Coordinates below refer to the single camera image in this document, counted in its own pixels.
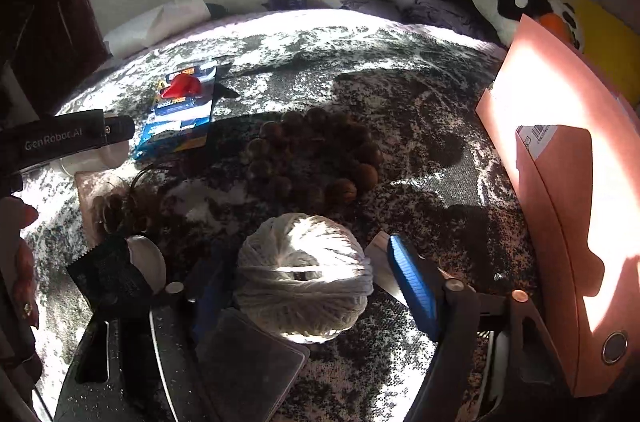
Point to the pink cardboard box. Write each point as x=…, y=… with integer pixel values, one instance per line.
x=560, y=152

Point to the dark blue cloth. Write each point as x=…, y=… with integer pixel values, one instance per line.
x=285, y=2

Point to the yellow pillow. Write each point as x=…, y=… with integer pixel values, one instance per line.
x=610, y=42

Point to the dark grey clothing pile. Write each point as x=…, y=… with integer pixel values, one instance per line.
x=430, y=5

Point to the blister pack with red item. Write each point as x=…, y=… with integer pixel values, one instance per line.
x=182, y=107

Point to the white round disc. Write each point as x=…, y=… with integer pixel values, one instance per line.
x=149, y=259

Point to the white twine ball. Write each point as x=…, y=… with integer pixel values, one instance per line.
x=305, y=277

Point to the white smartphone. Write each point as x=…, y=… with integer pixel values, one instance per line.
x=494, y=367

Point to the panda plush toy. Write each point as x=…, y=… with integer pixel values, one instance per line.
x=570, y=25

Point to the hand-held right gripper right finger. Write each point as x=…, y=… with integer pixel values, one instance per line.
x=415, y=282

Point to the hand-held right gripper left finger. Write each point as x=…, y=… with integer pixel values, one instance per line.
x=112, y=282

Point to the clear box with blue contents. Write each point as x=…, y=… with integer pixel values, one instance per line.
x=215, y=292

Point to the white ribbed cup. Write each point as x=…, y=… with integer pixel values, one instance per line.
x=95, y=158

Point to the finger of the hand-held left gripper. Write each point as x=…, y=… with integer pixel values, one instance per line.
x=120, y=130

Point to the person's left hand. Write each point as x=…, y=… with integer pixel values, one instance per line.
x=22, y=262

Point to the black plush toy orange beak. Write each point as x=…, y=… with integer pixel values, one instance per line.
x=525, y=5

